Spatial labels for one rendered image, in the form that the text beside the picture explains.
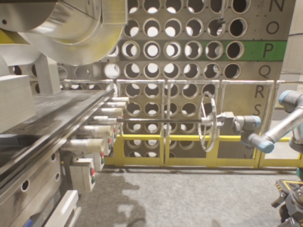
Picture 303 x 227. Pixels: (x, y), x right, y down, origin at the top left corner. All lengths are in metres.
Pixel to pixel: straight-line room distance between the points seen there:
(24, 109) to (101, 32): 0.36
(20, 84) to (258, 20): 2.80
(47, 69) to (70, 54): 0.29
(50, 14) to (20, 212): 0.62
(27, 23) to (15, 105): 0.24
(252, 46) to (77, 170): 2.64
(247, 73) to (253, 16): 0.73
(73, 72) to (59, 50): 1.75
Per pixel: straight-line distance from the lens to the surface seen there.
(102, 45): 0.72
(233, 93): 2.95
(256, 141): 1.26
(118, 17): 0.68
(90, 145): 0.89
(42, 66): 1.04
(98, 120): 1.21
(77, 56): 0.76
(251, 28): 2.96
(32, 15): 0.51
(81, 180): 1.01
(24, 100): 0.67
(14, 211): 0.78
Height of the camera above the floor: 1.28
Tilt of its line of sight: 19 degrees down
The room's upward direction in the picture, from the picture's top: straight up
